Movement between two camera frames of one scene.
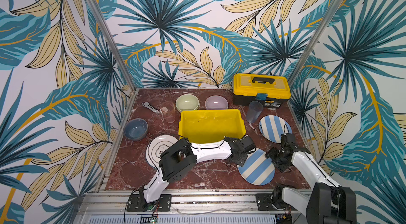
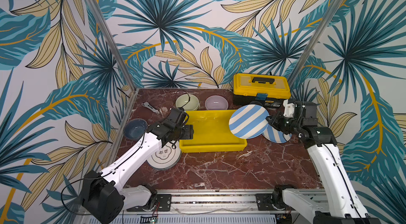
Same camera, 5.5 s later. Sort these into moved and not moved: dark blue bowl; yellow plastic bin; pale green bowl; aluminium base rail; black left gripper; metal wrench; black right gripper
Moved: black left gripper; black right gripper
Not moved: aluminium base rail; yellow plastic bin; dark blue bowl; metal wrench; pale green bowl
